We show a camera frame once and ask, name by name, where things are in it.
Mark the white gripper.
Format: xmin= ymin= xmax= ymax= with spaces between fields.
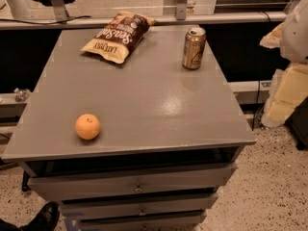
xmin=260 ymin=0 xmax=308 ymax=127

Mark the orange fruit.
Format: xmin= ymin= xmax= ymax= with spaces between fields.
xmin=75 ymin=114 xmax=101 ymax=141

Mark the gold orange drink can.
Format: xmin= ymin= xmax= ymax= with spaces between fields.
xmin=182 ymin=27 xmax=206 ymax=70

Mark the grey drawer cabinet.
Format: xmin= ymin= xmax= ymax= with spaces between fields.
xmin=1 ymin=24 xmax=257 ymax=231

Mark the brown sea salt chip bag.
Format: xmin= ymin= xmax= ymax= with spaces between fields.
xmin=81 ymin=12 xmax=157 ymax=64

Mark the bottom grey drawer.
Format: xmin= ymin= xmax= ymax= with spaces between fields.
xmin=78 ymin=211 xmax=206 ymax=231

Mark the grey drawer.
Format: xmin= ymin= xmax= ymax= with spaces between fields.
xmin=78 ymin=211 xmax=206 ymax=231
xmin=28 ymin=163 xmax=237 ymax=201
xmin=61 ymin=192 xmax=218 ymax=220

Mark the middle grey drawer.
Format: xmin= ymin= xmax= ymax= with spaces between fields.
xmin=61 ymin=192 xmax=218 ymax=220

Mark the small shiny metal object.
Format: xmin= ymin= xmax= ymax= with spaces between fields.
xmin=13 ymin=88 xmax=31 ymax=102

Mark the top grey drawer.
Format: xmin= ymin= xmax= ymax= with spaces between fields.
xmin=28 ymin=163 xmax=237 ymax=201

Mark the black shoe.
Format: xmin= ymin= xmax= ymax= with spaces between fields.
xmin=20 ymin=201 xmax=60 ymax=231

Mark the grey metal rail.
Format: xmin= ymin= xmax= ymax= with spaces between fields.
xmin=0 ymin=12 xmax=287 ymax=30

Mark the metal bracket post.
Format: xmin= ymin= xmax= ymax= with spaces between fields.
xmin=176 ymin=0 xmax=188 ymax=20

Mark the black cable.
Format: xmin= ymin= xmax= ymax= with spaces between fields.
xmin=0 ymin=14 xmax=92 ymax=25

